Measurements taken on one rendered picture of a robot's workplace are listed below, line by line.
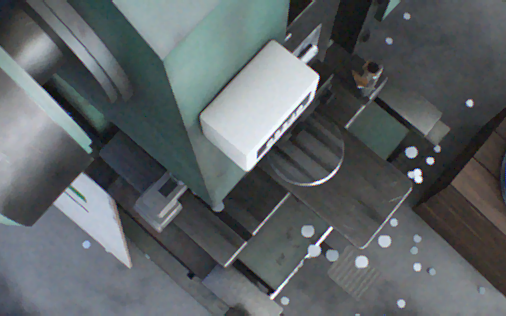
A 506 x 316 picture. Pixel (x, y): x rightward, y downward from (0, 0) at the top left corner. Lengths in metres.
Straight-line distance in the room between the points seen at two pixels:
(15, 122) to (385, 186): 0.70
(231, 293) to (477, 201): 0.68
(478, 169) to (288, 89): 1.14
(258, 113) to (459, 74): 1.62
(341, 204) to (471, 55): 1.16
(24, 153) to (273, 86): 0.15
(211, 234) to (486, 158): 0.77
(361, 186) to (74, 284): 1.05
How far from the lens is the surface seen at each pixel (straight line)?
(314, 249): 1.03
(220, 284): 1.02
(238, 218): 0.97
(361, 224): 0.91
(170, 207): 0.95
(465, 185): 1.44
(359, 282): 1.53
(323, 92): 0.77
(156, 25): 0.26
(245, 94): 0.35
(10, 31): 0.37
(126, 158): 1.01
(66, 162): 0.35
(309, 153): 0.91
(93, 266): 1.73
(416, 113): 1.13
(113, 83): 0.36
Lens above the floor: 1.66
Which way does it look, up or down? 75 degrees down
